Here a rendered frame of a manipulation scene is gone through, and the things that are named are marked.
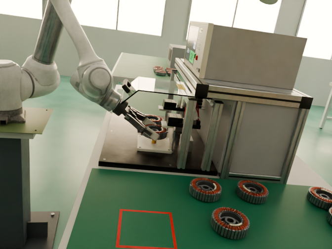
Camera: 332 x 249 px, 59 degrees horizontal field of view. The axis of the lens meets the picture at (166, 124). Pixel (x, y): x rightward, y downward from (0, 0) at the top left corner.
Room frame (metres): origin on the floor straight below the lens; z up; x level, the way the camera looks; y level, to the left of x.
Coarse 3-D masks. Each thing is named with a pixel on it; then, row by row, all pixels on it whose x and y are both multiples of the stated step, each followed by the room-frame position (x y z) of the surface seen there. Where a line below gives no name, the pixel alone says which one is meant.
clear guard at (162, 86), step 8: (136, 80) 1.21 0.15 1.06; (144, 80) 1.20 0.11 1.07; (152, 80) 1.22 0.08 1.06; (160, 80) 1.25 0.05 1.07; (168, 80) 1.27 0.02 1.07; (136, 88) 1.05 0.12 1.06; (144, 88) 1.05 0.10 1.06; (152, 88) 1.07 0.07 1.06; (160, 88) 1.09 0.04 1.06; (168, 88) 1.11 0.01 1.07; (176, 88) 1.13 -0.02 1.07; (128, 96) 1.02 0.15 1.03; (192, 96) 1.04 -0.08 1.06
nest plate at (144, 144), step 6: (138, 138) 1.25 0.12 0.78; (144, 138) 1.26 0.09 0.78; (168, 138) 1.31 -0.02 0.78; (138, 144) 1.19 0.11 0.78; (144, 144) 1.20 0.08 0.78; (150, 144) 1.21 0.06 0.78; (156, 144) 1.22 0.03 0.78; (162, 144) 1.23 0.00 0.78; (168, 144) 1.24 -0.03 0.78; (138, 150) 1.15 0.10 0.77; (144, 150) 1.15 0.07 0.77; (150, 150) 1.16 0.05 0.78; (156, 150) 1.16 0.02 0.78; (162, 150) 1.16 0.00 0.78; (168, 150) 1.17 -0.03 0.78
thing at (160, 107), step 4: (164, 100) 1.47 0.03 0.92; (168, 100) 1.48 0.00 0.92; (172, 100) 1.49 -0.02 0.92; (164, 104) 1.45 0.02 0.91; (168, 104) 1.45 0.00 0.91; (172, 104) 1.45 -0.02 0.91; (176, 104) 1.51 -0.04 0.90; (160, 108) 1.45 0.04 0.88; (164, 108) 1.44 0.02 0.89; (168, 108) 1.45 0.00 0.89; (172, 108) 1.45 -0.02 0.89; (176, 108) 1.45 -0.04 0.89; (180, 108) 1.45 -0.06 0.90; (184, 108) 1.46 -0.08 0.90; (180, 112) 1.49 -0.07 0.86
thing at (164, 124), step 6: (168, 114) 1.25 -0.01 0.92; (174, 114) 1.26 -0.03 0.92; (180, 114) 1.27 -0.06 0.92; (168, 120) 1.21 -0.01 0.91; (174, 120) 1.21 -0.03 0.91; (180, 120) 1.21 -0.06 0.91; (162, 126) 1.20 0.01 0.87; (168, 126) 1.21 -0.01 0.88; (174, 126) 1.21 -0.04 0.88; (180, 126) 1.21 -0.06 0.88; (192, 126) 1.22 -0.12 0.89; (198, 126) 1.22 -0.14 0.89
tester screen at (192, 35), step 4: (192, 28) 1.47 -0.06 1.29; (192, 32) 1.45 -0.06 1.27; (196, 32) 1.35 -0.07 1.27; (188, 36) 1.55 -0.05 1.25; (192, 36) 1.44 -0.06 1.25; (196, 36) 1.34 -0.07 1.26; (188, 40) 1.53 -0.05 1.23; (192, 40) 1.42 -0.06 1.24; (196, 40) 1.32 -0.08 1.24; (188, 44) 1.51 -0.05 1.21; (192, 48) 1.38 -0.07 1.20; (188, 60) 1.44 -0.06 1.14; (192, 64) 1.32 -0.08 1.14
